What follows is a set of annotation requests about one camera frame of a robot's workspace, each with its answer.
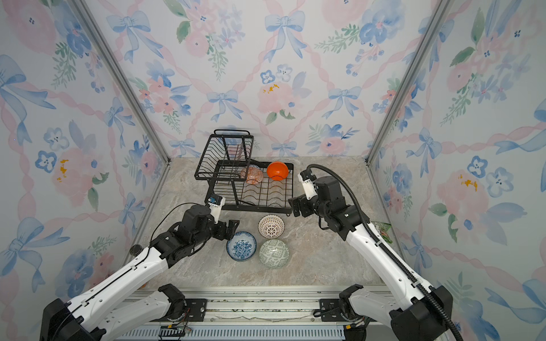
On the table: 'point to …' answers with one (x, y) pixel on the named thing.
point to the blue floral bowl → (242, 246)
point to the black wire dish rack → (239, 182)
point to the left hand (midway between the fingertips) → (229, 216)
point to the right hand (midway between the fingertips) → (301, 193)
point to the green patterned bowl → (274, 253)
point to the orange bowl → (277, 170)
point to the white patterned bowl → (271, 226)
